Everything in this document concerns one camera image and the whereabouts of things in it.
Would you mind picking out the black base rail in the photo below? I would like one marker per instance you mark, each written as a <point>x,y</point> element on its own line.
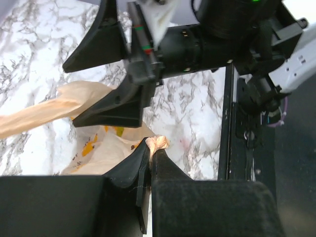
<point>283,158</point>

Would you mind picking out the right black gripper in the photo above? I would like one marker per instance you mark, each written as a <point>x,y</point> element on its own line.
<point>183,50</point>

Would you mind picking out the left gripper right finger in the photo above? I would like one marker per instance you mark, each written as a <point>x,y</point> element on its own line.
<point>163,168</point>

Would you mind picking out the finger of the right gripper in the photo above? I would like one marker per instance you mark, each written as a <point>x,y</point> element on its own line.
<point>122,107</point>

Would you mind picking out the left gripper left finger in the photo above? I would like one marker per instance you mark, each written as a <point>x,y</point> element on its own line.
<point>127,191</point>

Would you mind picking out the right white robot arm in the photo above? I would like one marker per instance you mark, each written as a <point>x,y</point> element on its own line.
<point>255,36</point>

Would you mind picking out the orange plastic bag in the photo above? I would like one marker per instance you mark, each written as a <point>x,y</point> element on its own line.
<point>99,148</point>

